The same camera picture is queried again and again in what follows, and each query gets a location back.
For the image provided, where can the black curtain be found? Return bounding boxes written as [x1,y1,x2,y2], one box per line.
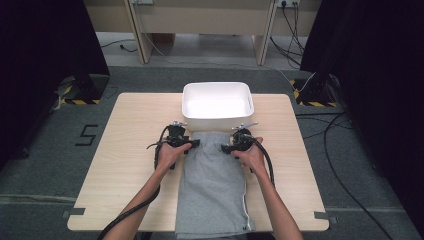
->
[0,0,113,168]
[299,0,424,231]

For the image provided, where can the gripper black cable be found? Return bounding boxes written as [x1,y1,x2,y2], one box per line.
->
[96,124,175,240]
[244,134,276,188]

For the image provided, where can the short black floor cable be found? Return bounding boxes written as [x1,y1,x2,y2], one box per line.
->
[101,38,138,54]

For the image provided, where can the person's left hand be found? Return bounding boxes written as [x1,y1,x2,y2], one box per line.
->
[154,141,193,175]

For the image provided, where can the person's right hand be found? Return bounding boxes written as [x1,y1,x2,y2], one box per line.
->
[232,136,268,175]

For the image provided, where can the white wall socket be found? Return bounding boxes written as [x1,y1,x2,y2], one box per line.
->
[277,0,301,9]

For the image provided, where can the long black floor cable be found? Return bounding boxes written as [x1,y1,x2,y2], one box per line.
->
[322,112,395,240]

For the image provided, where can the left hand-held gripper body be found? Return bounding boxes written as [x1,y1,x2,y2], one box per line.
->
[165,120,193,150]

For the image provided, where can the white plastic basket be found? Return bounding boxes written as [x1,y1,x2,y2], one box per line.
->
[181,81,255,133]

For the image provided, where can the beige wooden desk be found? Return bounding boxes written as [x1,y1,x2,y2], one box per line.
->
[84,0,323,66]

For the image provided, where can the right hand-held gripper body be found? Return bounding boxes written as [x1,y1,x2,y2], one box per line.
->
[231,121,259,153]

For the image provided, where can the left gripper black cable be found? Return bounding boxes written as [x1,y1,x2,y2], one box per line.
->
[96,124,175,240]

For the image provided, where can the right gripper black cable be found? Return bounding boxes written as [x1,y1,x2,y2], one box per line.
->
[244,134,276,188]

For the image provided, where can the grey floor tape piece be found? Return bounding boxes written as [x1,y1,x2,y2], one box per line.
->
[61,207,87,219]
[314,211,338,224]

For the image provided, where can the grey pants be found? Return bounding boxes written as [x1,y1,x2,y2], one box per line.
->
[174,130,257,240]

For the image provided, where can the black stand base hazard tape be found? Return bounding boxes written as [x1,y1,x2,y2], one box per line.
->
[54,72,111,106]
[289,73,339,108]

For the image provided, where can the bundle of black wall cables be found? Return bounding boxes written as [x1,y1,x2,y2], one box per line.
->
[269,1,306,70]

